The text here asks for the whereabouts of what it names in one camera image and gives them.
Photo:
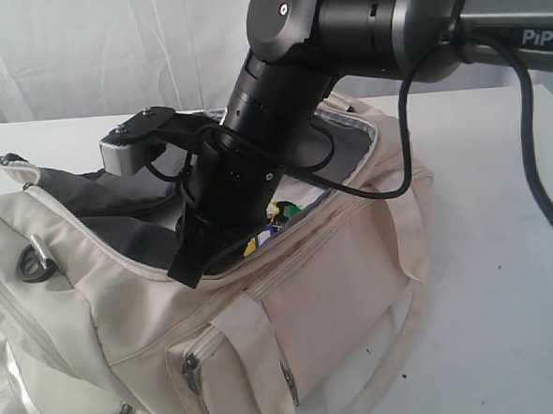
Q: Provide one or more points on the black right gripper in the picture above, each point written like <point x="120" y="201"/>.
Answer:
<point x="227" y="192"/>

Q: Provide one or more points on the colourful key tag bunch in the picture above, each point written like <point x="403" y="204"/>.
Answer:
<point x="278" y="214"/>

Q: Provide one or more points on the cream fabric duffel bag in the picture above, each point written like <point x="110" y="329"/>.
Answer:
<point x="90" y="322"/>

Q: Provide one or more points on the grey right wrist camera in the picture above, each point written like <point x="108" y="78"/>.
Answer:
<point x="134" y="143"/>

